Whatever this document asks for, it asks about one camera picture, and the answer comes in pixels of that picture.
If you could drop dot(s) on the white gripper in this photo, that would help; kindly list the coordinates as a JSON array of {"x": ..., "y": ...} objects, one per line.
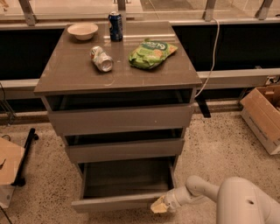
[{"x": 170, "y": 201}]

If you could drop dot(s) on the grey bottom drawer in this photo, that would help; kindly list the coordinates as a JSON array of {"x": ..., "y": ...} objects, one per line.
[{"x": 124, "y": 184}]

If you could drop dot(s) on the grey drawer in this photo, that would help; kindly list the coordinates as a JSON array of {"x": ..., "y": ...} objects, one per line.
[
  {"x": 124, "y": 184},
  {"x": 152, "y": 143},
  {"x": 96, "y": 113}
]

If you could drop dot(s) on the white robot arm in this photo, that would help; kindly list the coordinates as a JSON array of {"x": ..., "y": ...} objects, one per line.
[{"x": 238, "y": 201}]

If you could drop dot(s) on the grey middle drawer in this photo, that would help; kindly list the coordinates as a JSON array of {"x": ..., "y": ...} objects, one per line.
[{"x": 152, "y": 143}]

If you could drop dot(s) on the grey top drawer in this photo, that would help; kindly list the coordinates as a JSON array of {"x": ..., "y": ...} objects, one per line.
[{"x": 96, "y": 113}]

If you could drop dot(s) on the grey drawer cabinet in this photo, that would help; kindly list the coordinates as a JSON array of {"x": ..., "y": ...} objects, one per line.
[{"x": 70, "y": 70}]

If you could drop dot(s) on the cardboard box right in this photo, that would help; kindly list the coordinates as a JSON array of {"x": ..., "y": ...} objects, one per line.
[{"x": 260, "y": 110}]

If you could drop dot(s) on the cardboard box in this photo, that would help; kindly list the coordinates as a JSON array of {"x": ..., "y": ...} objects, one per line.
[
  {"x": 260, "y": 110},
  {"x": 11, "y": 156}
]

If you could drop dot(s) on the black stand leg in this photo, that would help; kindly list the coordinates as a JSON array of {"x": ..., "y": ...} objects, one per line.
[{"x": 19, "y": 179}]

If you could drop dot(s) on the green chip bag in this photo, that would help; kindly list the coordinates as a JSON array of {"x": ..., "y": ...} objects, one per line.
[{"x": 151, "y": 53}]

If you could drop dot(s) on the silver crushed can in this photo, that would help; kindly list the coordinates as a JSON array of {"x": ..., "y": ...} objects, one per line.
[{"x": 101, "y": 59}]

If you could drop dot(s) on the cardboard box left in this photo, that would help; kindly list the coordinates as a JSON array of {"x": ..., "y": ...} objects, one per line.
[{"x": 11, "y": 156}]

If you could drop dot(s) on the blue soda can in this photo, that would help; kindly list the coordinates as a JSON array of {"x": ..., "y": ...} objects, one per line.
[{"x": 115, "y": 26}]

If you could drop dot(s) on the cream ceramic bowl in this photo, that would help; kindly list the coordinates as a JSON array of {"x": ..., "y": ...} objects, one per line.
[{"x": 83, "y": 31}]

